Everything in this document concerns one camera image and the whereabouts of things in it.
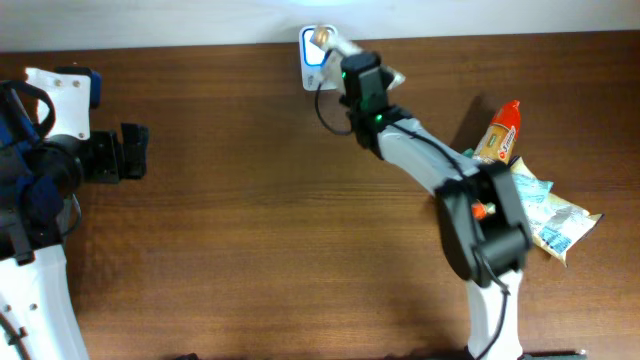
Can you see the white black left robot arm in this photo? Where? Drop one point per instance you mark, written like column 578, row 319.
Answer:
column 41, row 172

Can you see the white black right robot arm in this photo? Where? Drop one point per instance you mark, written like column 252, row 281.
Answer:
column 484, row 232

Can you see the orange brown pasta packet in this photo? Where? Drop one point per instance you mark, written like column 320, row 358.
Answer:
column 499, row 140

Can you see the teal snack packet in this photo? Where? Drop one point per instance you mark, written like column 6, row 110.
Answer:
column 533, row 194

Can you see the green Kleenex tissue pack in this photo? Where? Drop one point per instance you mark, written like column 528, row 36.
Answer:
column 469, row 153

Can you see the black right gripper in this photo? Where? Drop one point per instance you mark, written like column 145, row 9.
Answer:
column 351, row 67

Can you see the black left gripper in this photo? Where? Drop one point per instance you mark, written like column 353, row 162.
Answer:
column 118, row 156

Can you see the yellow blue chip bag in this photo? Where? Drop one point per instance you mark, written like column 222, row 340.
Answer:
column 570, row 224

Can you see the white barcode scanner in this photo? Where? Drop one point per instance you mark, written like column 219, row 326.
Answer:
column 311, row 59

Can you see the white cream tube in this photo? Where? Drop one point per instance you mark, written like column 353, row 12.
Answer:
column 336, row 49

